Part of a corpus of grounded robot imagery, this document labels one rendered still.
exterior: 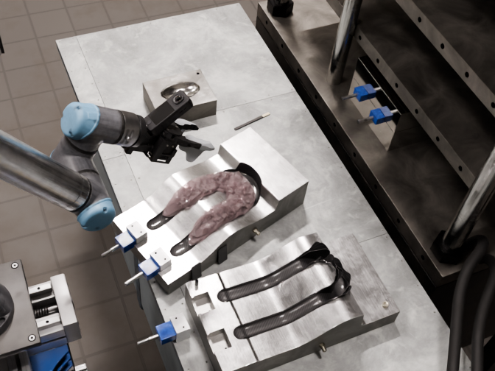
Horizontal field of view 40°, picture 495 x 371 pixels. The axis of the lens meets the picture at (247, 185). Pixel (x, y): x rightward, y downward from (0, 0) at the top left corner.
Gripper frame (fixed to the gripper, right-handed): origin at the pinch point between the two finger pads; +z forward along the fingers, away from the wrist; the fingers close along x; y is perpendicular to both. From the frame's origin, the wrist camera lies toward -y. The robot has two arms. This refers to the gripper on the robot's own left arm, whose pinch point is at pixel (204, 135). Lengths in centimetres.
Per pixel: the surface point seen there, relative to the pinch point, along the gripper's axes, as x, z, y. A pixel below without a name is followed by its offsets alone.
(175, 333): 21, 6, 46
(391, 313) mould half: 44, 49, 17
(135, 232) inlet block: -8.0, 4.7, 37.8
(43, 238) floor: -88, 39, 110
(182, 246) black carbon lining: -0.6, 15.4, 35.4
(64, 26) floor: -208, 79, 66
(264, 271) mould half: 18.7, 26.4, 26.1
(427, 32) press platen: -3, 57, -43
